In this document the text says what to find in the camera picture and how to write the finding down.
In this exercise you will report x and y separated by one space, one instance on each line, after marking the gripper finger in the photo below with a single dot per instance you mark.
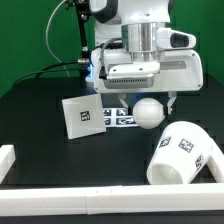
172 98
122 100

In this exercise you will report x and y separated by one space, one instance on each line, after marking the white left fence bar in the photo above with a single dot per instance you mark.
7 158

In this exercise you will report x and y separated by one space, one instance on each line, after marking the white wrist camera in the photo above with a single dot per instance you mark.
169 39

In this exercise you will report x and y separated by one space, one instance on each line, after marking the white lamp bulb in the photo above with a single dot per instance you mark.
148 113

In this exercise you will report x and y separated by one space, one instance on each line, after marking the marker sheet on table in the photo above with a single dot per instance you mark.
117 117

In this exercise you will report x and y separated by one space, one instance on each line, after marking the white square lamp base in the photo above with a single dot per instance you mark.
83 116

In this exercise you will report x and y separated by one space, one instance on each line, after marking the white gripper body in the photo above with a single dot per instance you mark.
176 70

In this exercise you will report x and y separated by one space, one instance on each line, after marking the white fence bar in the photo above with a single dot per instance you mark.
7 158
113 199
216 163

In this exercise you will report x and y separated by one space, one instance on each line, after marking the black camera stand pole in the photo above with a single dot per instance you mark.
83 13

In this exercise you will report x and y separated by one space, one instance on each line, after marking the white right fence bar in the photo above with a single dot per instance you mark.
216 163

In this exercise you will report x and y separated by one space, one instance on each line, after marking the white front fence bar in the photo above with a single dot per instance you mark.
113 199

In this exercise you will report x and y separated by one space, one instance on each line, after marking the white lamp shade with markers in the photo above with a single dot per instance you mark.
183 149

